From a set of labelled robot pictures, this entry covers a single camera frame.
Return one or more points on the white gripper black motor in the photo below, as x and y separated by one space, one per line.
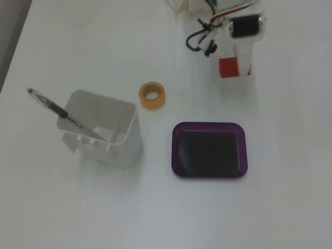
245 27

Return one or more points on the red rectangular block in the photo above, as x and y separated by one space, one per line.
228 67

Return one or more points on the yellow tape roll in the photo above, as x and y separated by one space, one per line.
155 103

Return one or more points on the purple rectangular tray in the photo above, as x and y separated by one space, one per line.
207 153

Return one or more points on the white plastic container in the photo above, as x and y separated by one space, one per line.
127 153

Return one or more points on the clear black ballpoint pen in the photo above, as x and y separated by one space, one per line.
61 111

